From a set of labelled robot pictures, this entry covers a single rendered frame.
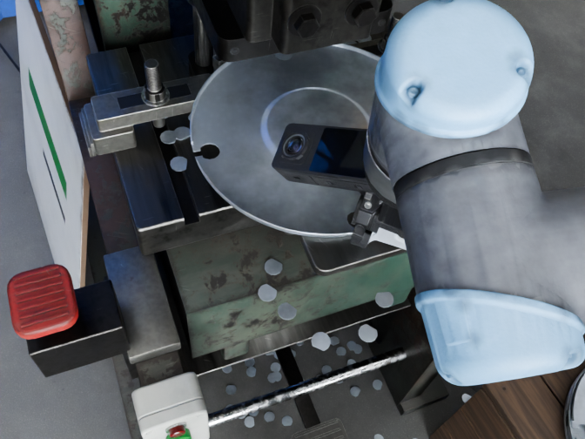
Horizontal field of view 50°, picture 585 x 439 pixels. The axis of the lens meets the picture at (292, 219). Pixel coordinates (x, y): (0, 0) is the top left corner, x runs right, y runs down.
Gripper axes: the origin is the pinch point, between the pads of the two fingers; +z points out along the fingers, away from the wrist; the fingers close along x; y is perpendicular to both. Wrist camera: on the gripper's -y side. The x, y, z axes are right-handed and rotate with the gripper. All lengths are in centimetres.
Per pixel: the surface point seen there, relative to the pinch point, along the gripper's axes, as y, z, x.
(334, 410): 6, 77, -20
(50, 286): -26.1, -2.6, -18.3
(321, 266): -2.5, -0.5, -6.2
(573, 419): 40, 41, -6
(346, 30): -8.7, -7.1, 15.7
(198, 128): -21.4, 2.7, 3.9
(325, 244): -3.1, 0.3, -3.8
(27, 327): -25.7, -4.0, -22.6
